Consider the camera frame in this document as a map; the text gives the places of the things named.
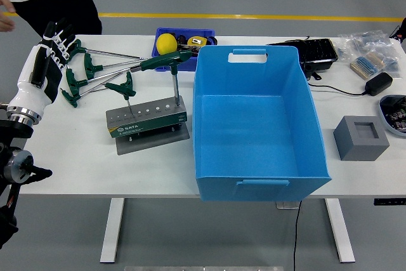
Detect person's left hand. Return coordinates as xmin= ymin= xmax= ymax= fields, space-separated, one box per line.
xmin=0 ymin=13 xmax=15 ymax=32

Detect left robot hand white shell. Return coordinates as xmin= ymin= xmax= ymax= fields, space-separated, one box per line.
xmin=8 ymin=18 xmax=82 ymax=115

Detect small green T-handle hex wrench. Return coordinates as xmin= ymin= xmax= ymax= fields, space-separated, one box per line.
xmin=104 ymin=80 xmax=137 ymax=116

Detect grey green wrench stand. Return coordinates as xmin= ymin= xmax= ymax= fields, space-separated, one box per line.
xmin=105 ymin=96 xmax=188 ymax=139

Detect large green T-handle hex wrench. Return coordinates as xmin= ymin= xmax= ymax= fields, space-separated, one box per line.
xmin=129 ymin=50 xmax=193 ymax=107

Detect large light blue box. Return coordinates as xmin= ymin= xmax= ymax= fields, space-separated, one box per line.
xmin=192 ymin=44 xmax=332 ymax=202

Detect person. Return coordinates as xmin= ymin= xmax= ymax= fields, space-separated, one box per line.
xmin=0 ymin=0 xmax=103 ymax=36

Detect yellow ball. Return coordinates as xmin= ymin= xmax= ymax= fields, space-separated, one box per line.
xmin=156 ymin=33 xmax=178 ymax=55

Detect white table leg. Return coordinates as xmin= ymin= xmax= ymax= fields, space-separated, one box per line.
xmin=324 ymin=198 xmax=356 ymax=264
xmin=100 ymin=197 xmax=125 ymax=264

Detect small dark blue bin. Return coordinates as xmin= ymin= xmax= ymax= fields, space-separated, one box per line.
xmin=151 ymin=27 xmax=216 ymax=72

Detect black plastic tray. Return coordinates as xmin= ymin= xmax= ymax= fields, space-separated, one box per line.
xmin=266 ymin=38 xmax=339 ymax=80

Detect small clear parts bag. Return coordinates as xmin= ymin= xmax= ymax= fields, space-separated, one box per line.
xmin=336 ymin=45 xmax=353 ymax=61

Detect grey cube with recess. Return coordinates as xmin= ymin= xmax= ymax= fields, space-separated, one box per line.
xmin=332 ymin=115 xmax=390 ymax=162

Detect tan blue resistor strip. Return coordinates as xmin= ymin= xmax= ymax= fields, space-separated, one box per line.
xmin=350 ymin=52 xmax=386 ymax=80

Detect clear plastic parts bag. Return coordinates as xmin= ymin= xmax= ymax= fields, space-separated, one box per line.
xmin=337 ymin=29 xmax=393 ymax=50

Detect black power adapter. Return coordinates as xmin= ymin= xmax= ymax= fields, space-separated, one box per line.
xmin=364 ymin=72 xmax=394 ymax=96

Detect grey blue bowl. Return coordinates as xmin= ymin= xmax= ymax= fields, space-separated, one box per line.
xmin=379 ymin=94 xmax=406 ymax=138

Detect clear bag with blue parts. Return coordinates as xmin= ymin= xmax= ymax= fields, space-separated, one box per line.
xmin=379 ymin=47 xmax=401 ymax=72

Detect black electronics modules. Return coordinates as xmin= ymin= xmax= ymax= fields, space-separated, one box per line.
xmin=381 ymin=96 xmax=406 ymax=133

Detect black table control panel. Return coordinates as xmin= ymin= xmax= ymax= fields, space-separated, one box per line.
xmin=373 ymin=198 xmax=406 ymax=206

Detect silver under-table bracket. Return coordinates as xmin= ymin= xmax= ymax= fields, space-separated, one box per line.
xmin=275 ymin=201 xmax=301 ymax=210

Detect black hanging cable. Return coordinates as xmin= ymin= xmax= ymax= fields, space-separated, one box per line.
xmin=292 ymin=200 xmax=303 ymax=271

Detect black adapter cord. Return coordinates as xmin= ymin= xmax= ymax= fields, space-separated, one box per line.
xmin=306 ymin=83 xmax=368 ymax=96

